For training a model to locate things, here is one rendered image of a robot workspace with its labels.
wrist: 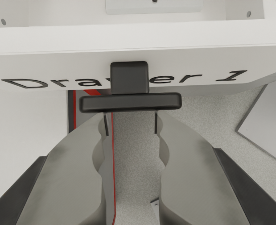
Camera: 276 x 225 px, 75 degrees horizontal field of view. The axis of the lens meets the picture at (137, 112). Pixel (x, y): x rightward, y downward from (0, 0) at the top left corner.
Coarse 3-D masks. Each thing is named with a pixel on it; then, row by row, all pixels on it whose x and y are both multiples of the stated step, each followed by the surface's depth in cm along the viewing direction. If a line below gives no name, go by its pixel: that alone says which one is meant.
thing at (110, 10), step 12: (108, 0) 20; (120, 0) 20; (132, 0) 20; (144, 0) 20; (156, 0) 20; (168, 0) 20; (180, 0) 20; (192, 0) 20; (108, 12) 20; (120, 12) 20; (132, 12) 21; (144, 12) 21; (156, 12) 21; (168, 12) 21
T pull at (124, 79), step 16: (112, 64) 13; (128, 64) 13; (144, 64) 13; (112, 80) 13; (128, 80) 13; (144, 80) 13; (96, 96) 13; (112, 96) 13; (128, 96) 13; (144, 96) 13; (160, 96) 13; (176, 96) 13; (96, 112) 13
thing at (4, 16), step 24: (0, 0) 16; (24, 0) 20; (48, 0) 21; (72, 0) 21; (96, 0) 21; (216, 0) 21; (240, 0) 18; (264, 0) 15; (0, 24) 16; (24, 24) 20; (48, 24) 21; (72, 24) 21; (96, 24) 21
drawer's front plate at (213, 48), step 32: (0, 32) 11; (32, 32) 11; (64, 32) 11; (96, 32) 11; (128, 32) 11; (160, 32) 11; (192, 32) 11; (224, 32) 11; (256, 32) 11; (0, 64) 13; (32, 64) 13; (64, 64) 13; (96, 64) 13; (160, 64) 14; (192, 64) 14; (224, 64) 15; (256, 64) 15
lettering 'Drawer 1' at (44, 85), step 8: (232, 72) 17; (240, 72) 17; (8, 80) 16; (16, 80) 16; (24, 80) 17; (32, 80) 17; (64, 80) 17; (80, 80) 17; (88, 80) 18; (96, 80) 18; (152, 80) 19; (160, 80) 19; (184, 80) 19; (216, 80) 20; (224, 80) 20; (232, 80) 20
